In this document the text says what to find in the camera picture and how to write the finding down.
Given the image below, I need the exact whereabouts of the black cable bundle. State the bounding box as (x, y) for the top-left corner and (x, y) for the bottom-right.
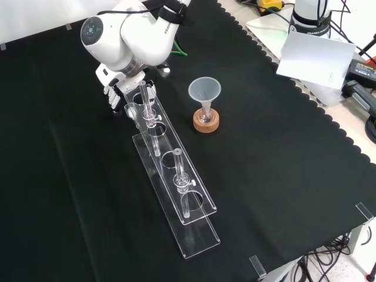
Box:
(289, 233), (358, 282)

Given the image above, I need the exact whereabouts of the clear acrylic funnel stand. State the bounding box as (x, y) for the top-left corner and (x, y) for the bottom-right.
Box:
(122, 79), (221, 260)

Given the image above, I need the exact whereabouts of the clear cloth clamp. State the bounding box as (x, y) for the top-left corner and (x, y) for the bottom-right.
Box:
(355, 202), (376, 226)
(249, 255), (267, 278)

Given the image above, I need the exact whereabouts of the clear glass weighing funnel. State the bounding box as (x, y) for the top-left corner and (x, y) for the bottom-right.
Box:
(123, 102), (139, 129)

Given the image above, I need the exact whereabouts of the small round-bottom glass flask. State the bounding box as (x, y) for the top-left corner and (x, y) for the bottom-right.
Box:
(197, 106), (214, 124)

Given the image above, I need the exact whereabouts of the translucent plastic funnel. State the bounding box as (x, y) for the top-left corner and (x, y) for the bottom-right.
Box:
(187, 76), (222, 118)

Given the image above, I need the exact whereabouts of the yellow stop button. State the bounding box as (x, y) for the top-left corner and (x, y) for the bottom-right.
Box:
(257, 0), (285, 16)

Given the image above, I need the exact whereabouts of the green cable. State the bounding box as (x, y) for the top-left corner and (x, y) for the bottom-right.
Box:
(171, 37), (189, 58)

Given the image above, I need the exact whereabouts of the black tripod leg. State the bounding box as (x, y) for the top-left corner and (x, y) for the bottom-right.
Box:
(357, 32), (376, 61)

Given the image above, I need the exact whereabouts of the coiled black cable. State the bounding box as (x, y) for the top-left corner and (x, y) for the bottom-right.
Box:
(365, 116), (376, 143)

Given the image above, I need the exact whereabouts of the white bench leg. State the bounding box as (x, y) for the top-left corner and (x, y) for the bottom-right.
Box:
(346, 221), (370, 258)

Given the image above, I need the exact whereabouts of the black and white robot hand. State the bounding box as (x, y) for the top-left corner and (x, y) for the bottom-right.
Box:
(95, 63), (157, 117)

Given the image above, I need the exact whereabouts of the black power adapter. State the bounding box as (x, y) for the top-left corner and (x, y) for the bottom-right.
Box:
(342, 58), (376, 99)

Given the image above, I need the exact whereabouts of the pale white board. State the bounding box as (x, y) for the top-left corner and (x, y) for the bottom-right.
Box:
(276, 31), (358, 89)

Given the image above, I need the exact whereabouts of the cork ring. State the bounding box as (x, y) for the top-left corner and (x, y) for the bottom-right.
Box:
(193, 108), (220, 133)

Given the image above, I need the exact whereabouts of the black stop button cable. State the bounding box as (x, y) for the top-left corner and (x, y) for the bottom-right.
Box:
(243, 0), (294, 29)

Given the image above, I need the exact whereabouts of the grey metal base plate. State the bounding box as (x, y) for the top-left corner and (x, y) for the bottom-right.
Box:
(245, 13), (352, 108)

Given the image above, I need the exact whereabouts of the black bench cloth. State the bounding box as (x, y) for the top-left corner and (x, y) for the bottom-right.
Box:
(0, 0), (376, 282)

